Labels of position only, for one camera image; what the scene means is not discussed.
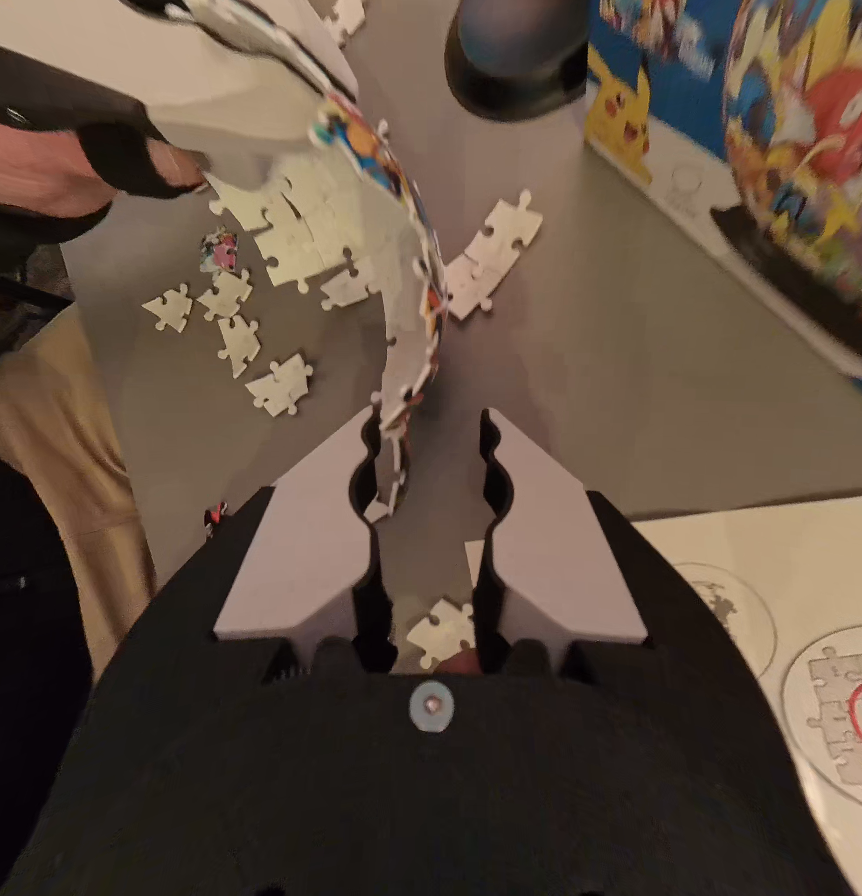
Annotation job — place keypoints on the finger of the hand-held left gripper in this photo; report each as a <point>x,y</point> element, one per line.
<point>193,84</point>
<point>312,42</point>

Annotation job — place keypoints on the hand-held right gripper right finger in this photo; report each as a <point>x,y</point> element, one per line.
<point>564,560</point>

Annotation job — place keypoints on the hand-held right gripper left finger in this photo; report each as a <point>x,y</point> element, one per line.
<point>298,560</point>

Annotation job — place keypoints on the colourful puzzle piece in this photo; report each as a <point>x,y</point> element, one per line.
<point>215,516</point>
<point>219,250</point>

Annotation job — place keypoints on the partly built puzzle ball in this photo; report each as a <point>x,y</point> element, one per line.
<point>333,231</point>

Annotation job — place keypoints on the puzzle pieces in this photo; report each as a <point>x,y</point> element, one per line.
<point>497,234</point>

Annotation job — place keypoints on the black round ball stand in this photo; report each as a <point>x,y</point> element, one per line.
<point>515,63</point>

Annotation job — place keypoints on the printed puzzle box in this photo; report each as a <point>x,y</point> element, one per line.
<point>753,140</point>

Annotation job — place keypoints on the person's left hand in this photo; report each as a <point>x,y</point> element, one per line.
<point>39,168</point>

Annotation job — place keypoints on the folded instruction leaflet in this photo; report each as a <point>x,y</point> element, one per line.
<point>788,574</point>

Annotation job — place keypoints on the person's beige clothing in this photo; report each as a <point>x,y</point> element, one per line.
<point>60,455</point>

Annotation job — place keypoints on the person's dark trousers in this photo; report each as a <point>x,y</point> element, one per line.
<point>25,700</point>

